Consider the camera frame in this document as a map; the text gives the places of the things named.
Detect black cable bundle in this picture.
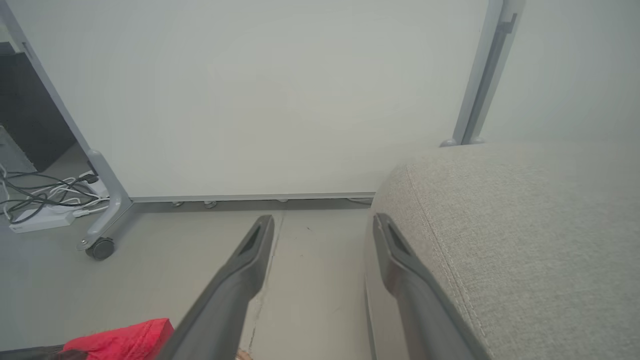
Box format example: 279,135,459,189
0,167,101,225

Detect black caster wheel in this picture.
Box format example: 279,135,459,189
85,237,116,261

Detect red fleece garment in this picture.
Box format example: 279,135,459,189
62,318,175,360

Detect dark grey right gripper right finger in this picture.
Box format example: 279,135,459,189
372,213,493,360

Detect long white power strip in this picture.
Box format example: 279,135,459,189
8,205,77,234

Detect small white power strip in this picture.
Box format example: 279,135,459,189
79,171,110,199

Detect beige fabric sofa seat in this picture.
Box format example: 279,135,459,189
364,141,640,360

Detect white partition panel grey frame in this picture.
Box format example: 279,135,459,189
0,0,526,252
480,0,640,146

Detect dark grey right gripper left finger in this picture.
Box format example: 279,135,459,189
157,215,276,360

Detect black computer case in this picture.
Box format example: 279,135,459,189
0,42,77,174

